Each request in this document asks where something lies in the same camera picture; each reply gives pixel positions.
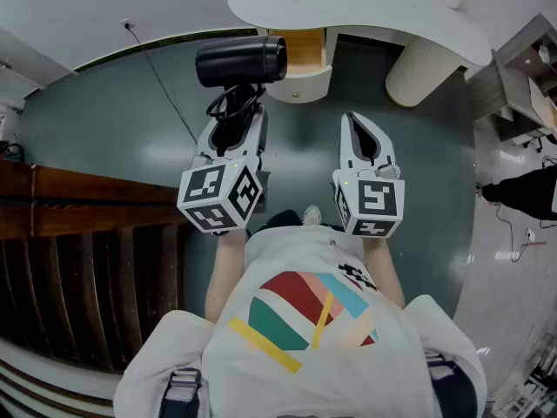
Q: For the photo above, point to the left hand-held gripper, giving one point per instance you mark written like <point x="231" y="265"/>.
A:
<point x="204" y="190"/>

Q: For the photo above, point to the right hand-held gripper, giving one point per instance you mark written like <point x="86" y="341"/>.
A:
<point x="378" y="198"/>

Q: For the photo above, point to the grey wooden shelf unit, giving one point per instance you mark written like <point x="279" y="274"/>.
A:
<point x="500" y="85"/>

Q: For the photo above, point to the white striped bedding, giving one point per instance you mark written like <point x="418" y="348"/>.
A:
<point x="43" y="381"/>

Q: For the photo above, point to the person's right forearm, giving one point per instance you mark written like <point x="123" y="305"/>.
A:
<point x="385" y="268"/>

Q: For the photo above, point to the person's white shoe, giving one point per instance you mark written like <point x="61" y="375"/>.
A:
<point x="311" y="215"/>

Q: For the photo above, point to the person's white printed t-shirt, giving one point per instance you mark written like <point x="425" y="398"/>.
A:
<point x="304" y="386"/>

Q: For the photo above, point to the white wall socket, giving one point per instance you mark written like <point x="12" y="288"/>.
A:
<point x="126" y="23"/>

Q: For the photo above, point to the black hair dryer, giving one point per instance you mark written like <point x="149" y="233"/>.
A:
<point x="237" y="61"/>

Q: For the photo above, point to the dark wooden bench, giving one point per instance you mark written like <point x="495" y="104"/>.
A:
<point x="87" y="242"/>

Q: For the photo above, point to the white floor power strip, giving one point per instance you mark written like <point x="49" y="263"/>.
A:
<point x="530" y="233"/>

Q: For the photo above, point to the person's black trousers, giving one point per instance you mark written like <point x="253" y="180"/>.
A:
<point x="278" y="222"/>

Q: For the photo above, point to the person's left forearm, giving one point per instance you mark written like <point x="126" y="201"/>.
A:
<point x="226" y="272"/>

